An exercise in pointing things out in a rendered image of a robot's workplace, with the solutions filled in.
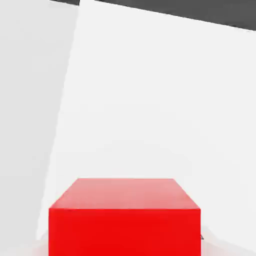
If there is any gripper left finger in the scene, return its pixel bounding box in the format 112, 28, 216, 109
29, 229, 50, 256

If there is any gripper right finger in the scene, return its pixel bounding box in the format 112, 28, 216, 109
200, 224, 256, 256

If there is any small red cube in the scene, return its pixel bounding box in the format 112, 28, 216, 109
48, 177, 202, 256

